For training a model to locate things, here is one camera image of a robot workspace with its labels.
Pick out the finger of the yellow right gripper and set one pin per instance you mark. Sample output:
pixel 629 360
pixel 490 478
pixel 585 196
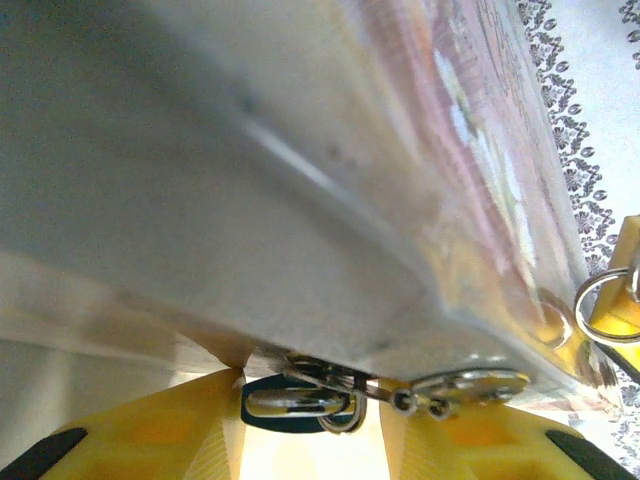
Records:
pixel 625 250

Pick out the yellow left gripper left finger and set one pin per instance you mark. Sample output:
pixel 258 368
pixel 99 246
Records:
pixel 160 440

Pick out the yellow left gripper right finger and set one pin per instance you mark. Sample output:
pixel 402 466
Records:
pixel 475 445

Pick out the silver key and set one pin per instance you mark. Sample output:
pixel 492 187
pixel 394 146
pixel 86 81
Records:
pixel 480 387

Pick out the pink illustrated tin box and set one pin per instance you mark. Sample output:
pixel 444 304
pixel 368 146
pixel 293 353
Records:
pixel 250 200

